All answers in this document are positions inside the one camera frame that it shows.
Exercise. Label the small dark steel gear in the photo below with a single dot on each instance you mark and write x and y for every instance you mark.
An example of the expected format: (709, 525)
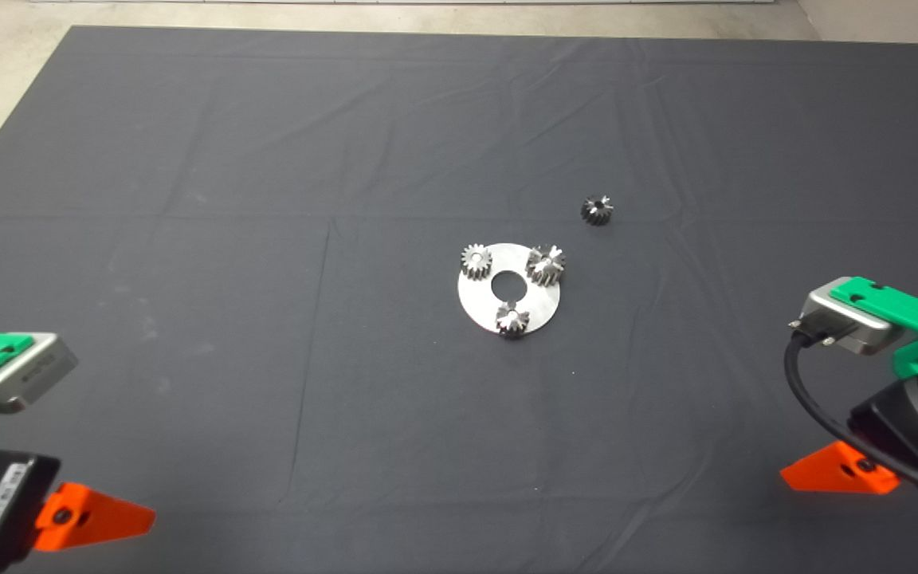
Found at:
(597, 210)

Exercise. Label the large steel bevel gear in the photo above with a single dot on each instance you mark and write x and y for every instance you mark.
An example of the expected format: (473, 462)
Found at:
(545, 265)

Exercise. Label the steel spur gear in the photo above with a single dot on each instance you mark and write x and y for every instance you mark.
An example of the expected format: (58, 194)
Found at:
(475, 261)

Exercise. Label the dark grey table cloth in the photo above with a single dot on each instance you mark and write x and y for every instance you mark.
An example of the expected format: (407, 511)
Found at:
(268, 239)

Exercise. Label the round metal plate with hole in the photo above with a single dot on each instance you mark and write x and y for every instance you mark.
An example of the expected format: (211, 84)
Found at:
(543, 299)

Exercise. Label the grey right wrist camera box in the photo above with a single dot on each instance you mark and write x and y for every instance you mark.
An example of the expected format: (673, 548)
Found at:
(841, 319)

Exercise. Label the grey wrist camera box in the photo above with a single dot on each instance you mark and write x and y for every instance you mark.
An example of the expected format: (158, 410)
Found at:
(29, 371)
(841, 319)

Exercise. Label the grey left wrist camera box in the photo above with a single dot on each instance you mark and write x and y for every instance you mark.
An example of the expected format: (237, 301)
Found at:
(29, 371)

